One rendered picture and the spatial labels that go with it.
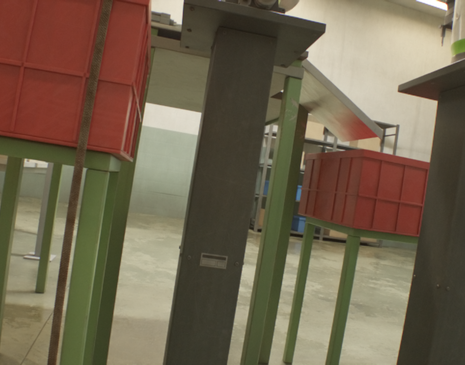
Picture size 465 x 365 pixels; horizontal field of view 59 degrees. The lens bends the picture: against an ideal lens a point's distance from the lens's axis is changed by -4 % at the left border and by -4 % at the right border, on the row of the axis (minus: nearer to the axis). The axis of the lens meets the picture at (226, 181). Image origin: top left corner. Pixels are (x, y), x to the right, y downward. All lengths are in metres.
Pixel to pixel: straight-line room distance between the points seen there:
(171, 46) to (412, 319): 0.89
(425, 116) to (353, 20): 2.11
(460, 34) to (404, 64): 6.99
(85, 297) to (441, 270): 0.72
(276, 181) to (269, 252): 0.19
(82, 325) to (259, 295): 0.65
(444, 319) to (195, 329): 0.53
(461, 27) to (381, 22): 6.95
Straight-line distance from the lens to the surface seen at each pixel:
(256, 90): 0.83
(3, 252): 1.35
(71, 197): 0.56
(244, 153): 0.81
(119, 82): 0.57
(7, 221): 1.34
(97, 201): 0.59
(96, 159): 0.59
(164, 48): 1.14
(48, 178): 2.68
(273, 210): 1.16
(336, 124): 1.47
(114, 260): 1.12
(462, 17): 1.13
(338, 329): 1.30
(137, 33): 0.59
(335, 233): 6.81
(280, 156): 1.16
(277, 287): 1.53
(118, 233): 1.11
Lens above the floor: 0.60
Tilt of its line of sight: 1 degrees up
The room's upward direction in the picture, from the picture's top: 9 degrees clockwise
